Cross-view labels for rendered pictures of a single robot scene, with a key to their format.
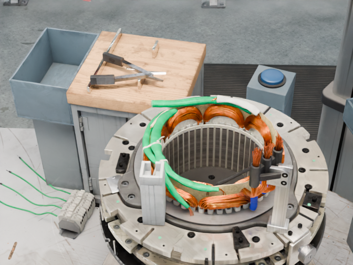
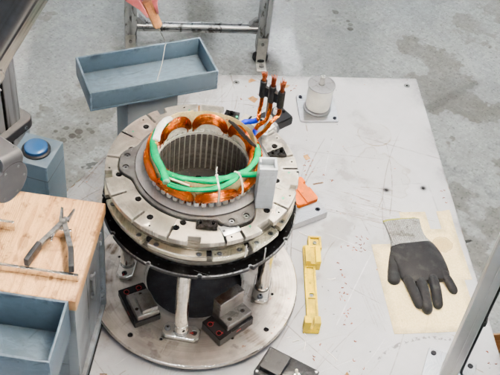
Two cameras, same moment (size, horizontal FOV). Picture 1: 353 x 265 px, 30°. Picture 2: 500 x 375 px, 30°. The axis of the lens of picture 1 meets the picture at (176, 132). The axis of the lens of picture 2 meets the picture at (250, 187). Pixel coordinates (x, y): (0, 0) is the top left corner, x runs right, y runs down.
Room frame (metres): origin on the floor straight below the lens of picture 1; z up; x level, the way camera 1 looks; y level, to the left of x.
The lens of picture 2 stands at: (0.82, 1.02, 2.20)
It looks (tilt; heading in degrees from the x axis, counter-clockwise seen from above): 46 degrees down; 256
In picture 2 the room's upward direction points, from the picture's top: 7 degrees clockwise
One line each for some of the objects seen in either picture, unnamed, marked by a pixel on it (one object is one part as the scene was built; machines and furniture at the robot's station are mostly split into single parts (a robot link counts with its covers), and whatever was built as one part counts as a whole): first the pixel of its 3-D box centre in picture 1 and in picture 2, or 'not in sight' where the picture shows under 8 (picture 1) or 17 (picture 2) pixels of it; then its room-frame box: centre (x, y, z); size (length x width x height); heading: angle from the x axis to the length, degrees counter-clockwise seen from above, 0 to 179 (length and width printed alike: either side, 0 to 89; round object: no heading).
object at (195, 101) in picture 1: (203, 103); (161, 150); (0.72, -0.04, 1.15); 0.15 x 0.04 x 0.02; 81
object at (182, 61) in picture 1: (139, 72); (31, 246); (0.93, 0.06, 1.05); 0.20 x 0.19 x 0.02; 75
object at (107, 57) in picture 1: (113, 59); (33, 253); (0.92, 0.11, 1.09); 0.04 x 0.01 x 0.02; 60
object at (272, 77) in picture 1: (272, 76); (36, 146); (0.92, -0.17, 1.04); 0.04 x 0.04 x 0.01
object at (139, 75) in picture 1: (132, 77); (67, 234); (0.87, 0.07, 1.09); 0.06 x 0.01 x 0.01; 100
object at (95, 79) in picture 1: (102, 79); (71, 259); (0.86, 0.12, 1.09); 0.04 x 0.01 x 0.02; 90
